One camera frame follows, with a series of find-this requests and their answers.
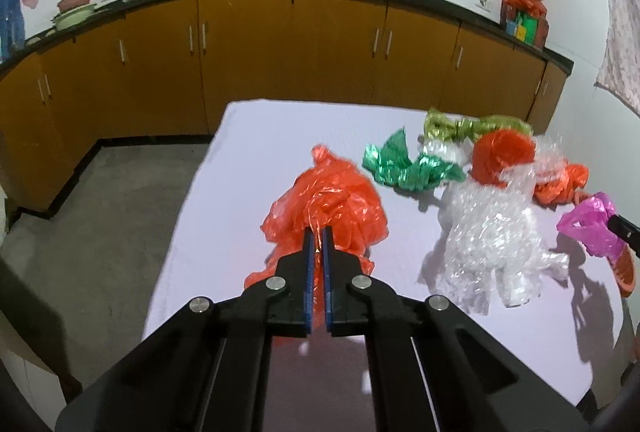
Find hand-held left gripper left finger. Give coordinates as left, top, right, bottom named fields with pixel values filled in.
left=55, top=227, right=316, bottom=432

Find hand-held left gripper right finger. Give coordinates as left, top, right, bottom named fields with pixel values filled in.
left=321, top=226, right=591, bottom=432

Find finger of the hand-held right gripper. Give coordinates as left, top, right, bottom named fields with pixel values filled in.
left=607, top=212, right=640, bottom=259

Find pink plastic bag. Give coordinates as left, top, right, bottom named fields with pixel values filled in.
left=557, top=192, right=626, bottom=257

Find large orange plastic bag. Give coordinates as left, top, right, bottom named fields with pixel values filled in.
left=244, top=145, right=390, bottom=293

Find clear plastic bag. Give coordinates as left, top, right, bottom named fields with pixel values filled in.
left=420, top=135, right=571, bottom=315

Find round orange plastic bag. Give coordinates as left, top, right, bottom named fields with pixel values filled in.
left=471, top=129, right=537, bottom=185

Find olive green plastic bag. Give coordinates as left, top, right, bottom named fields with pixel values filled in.
left=424, top=109, right=534, bottom=144

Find small orange plastic bag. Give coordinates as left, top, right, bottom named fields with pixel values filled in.
left=532, top=162, right=590, bottom=207

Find green foil wrapper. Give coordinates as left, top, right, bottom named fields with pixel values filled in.
left=362, top=128, right=466, bottom=194

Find patterned hanging cloth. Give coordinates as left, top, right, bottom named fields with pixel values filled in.
left=594, top=0, right=640, bottom=118

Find brown wooden base cabinets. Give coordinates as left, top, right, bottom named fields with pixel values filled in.
left=0, top=0, right=573, bottom=218

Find red bag with colourful boxes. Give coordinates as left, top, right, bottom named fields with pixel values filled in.
left=499, top=0, right=550, bottom=49

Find pale green basin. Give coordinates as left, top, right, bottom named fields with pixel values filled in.
left=51, top=2, right=101, bottom=31

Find blue hanging cloth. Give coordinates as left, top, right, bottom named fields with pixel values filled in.
left=0, top=0, right=26, bottom=63

